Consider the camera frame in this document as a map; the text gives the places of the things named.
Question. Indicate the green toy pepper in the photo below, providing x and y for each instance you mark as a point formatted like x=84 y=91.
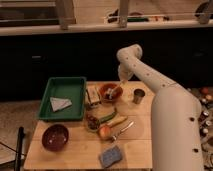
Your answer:
x=108 y=117

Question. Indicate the green plastic tray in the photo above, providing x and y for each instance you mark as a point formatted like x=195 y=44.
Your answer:
x=72 y=88

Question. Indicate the orange red bowl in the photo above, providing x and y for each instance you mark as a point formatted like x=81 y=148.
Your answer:
x=103 y=91

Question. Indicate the blue grey sponge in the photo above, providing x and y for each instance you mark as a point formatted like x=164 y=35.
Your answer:
x=110 y=156

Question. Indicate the folded grey cloth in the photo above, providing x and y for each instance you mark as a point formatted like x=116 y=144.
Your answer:
x=59 y=103

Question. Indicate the yellow toy corn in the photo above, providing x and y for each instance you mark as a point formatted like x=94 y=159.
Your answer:
x=117 y=121

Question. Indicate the orange toy fruit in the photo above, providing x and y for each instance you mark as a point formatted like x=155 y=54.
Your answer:
x=104 y=132

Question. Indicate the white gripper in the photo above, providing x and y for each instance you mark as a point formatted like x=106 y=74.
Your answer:
x=124 y=74

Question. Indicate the metal cup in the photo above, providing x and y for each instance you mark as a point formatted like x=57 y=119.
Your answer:
x=138 y=95

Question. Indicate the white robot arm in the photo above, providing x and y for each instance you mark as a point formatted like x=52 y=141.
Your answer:
x=175 y=134

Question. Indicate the dark red toy grapes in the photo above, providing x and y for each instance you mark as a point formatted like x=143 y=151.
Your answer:
x=92 y=122

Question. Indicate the dark maroon bowl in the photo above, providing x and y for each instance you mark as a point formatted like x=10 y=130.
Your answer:
x=55 y=137

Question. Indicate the black pole left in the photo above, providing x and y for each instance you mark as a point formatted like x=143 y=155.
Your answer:
x=18 y=155

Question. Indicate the toy sandwich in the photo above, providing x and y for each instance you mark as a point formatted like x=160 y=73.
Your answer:
x=93 y=96

